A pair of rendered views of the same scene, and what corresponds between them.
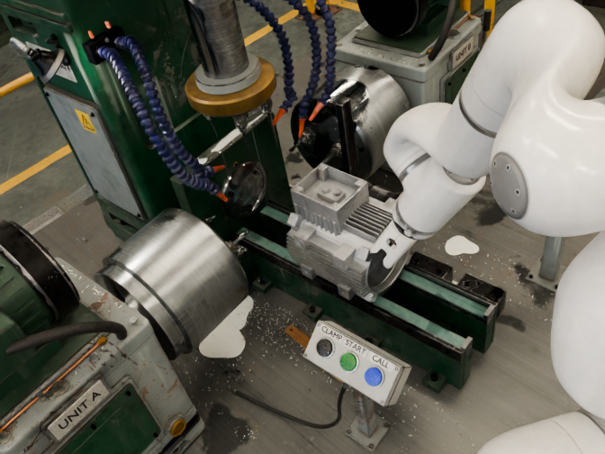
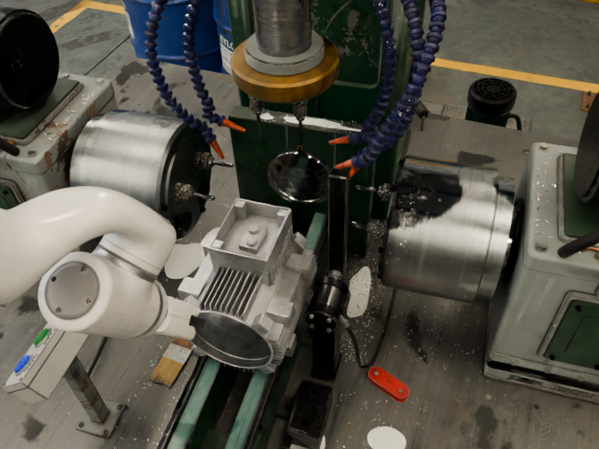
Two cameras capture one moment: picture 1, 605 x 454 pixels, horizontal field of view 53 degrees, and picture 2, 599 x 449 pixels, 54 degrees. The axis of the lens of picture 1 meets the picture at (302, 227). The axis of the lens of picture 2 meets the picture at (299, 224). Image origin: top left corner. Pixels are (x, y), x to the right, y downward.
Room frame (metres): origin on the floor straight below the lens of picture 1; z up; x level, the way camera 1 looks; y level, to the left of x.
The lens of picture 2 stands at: (0.68, -0.68, 1.84)
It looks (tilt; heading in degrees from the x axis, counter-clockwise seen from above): 46 degrees down; 61
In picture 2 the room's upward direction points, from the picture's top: 3 degrees counter-clockwise
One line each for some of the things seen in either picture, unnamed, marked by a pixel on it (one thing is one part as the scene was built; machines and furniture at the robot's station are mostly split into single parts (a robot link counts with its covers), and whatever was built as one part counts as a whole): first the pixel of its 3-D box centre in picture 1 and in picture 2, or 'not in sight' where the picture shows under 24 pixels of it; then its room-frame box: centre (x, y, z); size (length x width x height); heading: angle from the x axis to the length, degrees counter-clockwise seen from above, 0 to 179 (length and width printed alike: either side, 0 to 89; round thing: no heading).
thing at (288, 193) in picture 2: (245, 190); (299, 179); (1.13, 0.12, 1.02); 0.15 x 0.02 x 0.15; 132
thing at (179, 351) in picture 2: (319, 351); (184, 342); (0.79, 0.02, 0.80); 0.21 x 0.05 x 0.01; 37
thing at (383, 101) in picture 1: (356, 119); (457, 231); (1.28, -0.19, 1.04); 0.41 x 0.25 x 0.25; 132
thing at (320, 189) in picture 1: (330, 199); (252, 242); (0.93, -0.07, 1.11); 0.12 x 0.11 x 0.07; 41
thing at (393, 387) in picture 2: not in sight; (388, 384); (1.08, -0.28, 0.81); 0.09 x 0.03 x 0.02; 108
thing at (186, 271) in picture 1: (155, 299); (125, 170); (0.82, 0.32, 1.04); 0.37 x 0.25 x 0.25; 132
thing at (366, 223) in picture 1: (350, 239); (250, 294); (0.90, -0.09, 1.02); 0.20 x 0.19 x 0.19; 41
